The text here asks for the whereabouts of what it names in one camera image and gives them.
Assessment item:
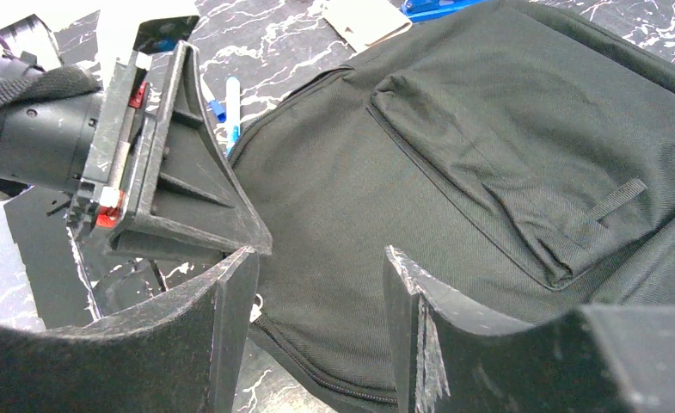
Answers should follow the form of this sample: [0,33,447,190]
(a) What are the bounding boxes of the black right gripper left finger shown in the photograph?
[0,247,260,412]

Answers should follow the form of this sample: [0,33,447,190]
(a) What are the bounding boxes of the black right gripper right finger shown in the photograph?
[383,247,675,412]

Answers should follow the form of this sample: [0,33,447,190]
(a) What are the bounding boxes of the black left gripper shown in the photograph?
[66,41,273,263]

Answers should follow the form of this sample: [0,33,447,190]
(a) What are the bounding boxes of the black student backpack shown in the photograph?
[230,1,675,412]

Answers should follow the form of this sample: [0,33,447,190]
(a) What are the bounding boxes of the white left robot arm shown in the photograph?
[0,12,273,263]

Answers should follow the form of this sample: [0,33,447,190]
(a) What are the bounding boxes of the white blue whiteboard marker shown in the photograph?
[224,77,242,156]

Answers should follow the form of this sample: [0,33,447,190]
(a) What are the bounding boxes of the small wooden block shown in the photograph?
[322,0,413,53]

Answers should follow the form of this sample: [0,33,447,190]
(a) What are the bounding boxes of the blue stapler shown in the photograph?
[400,0,482,23]

